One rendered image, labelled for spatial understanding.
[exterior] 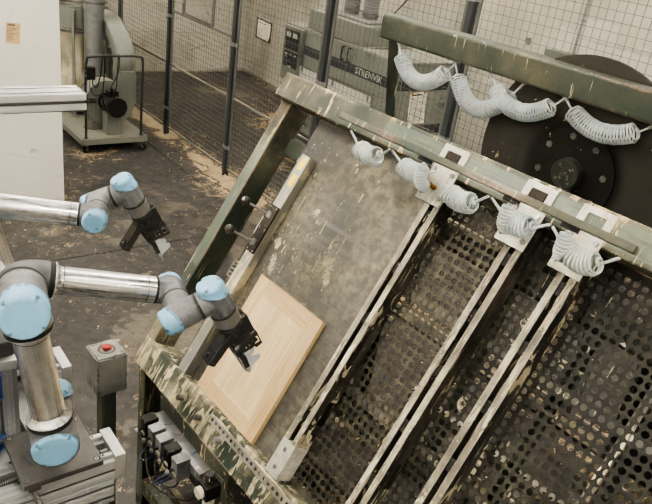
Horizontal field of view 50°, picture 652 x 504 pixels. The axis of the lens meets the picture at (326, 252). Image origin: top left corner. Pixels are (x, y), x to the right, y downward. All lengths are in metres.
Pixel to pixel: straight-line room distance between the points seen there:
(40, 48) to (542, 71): 4.26
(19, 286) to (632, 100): 1.83
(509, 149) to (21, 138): 4.30
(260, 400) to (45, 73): 4.07
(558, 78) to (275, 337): 1.31
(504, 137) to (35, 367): 1.81
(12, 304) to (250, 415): 1.06
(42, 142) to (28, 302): 4.49
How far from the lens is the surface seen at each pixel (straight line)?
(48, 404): 1.94
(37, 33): 5.96
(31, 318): 1.76
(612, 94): 2.45
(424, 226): 2.19
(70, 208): 2.32
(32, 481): 2.19
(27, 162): 6.21
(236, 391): 2.59
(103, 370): 2.82
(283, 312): 2.50
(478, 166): 2.14
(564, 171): 2.57
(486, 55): 2.72
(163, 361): 2.86
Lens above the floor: 2.55
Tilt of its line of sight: 26 degrees down
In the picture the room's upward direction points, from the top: 9 degrees clockwise
